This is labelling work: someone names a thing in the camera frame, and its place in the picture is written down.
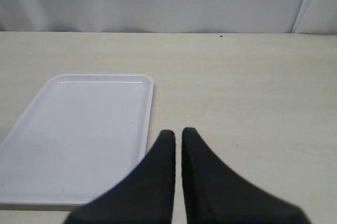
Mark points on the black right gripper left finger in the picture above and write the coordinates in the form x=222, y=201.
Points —
x=146, y=195

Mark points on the white fabric backdrop curtain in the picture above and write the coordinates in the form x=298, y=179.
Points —
x=170, y=16

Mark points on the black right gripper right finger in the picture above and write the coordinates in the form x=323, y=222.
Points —
x=214, y=193

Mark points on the white plastic tray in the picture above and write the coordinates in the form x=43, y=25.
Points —
x=79, y=136

